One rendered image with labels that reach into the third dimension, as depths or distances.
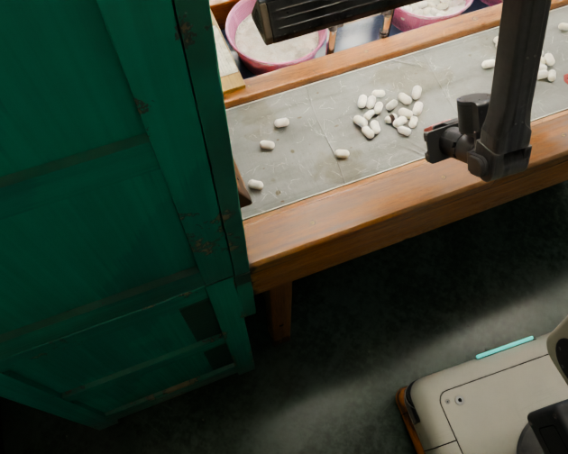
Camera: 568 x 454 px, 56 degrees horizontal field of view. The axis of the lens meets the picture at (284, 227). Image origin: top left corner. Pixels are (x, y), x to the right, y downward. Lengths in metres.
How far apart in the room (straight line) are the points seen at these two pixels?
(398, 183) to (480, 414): 0.70
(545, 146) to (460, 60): 0.32
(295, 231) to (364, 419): 0.85
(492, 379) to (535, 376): 0.12
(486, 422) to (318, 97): 0.95
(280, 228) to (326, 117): 0.33
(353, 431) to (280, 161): 0.93
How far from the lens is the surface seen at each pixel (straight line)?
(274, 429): 1.79
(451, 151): 1.06
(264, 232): 1.12
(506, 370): 1.64
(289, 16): 1.04
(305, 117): 1.32
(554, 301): 2.10
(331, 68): 1.39
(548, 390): 1.68
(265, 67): 1.41
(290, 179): 1.22
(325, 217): 1.14
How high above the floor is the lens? 1.78
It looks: 64 degrees down
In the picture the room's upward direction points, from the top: straight up
